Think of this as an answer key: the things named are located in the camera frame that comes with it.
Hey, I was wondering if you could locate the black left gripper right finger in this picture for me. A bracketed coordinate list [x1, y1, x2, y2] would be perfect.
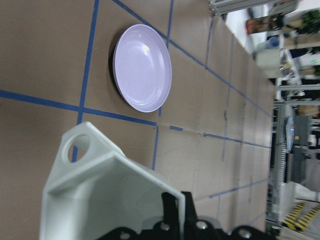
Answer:
[181, 191, 198, 240]

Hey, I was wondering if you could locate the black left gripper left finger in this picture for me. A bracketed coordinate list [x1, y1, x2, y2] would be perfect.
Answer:
[161, 192, 180, 240]

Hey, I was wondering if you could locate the white angular mug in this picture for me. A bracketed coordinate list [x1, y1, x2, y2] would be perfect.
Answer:
[38, 121, 222, 240]

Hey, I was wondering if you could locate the brown paper table cover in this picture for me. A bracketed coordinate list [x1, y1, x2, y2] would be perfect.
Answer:
[0, 0, 274, 240]

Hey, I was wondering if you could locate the lavender plate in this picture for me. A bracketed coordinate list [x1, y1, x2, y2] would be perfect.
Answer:
[112, 24, 172, 113]

